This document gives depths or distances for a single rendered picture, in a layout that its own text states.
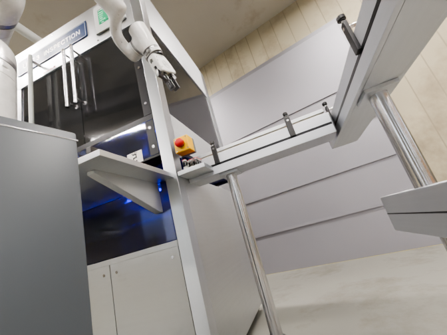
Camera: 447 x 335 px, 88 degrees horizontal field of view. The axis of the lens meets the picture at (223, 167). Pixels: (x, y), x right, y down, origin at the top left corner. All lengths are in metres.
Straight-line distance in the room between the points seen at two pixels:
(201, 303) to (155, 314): 0.21
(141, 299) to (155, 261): 0.16
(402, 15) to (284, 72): 2.88
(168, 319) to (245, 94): 2.99
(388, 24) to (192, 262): 0.91
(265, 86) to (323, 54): 0.78
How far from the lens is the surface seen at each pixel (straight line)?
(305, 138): 1.04
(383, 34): 0.60
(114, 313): 1.24
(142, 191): 0.97
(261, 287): 1.08
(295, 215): 2.97
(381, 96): 0.81
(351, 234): 2.90
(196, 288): 1.01
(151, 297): 1.11
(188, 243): 0.99
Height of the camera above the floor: 0.56
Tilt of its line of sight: 16 degrees up
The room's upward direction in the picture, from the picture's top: 15 degrees counter-clockwise
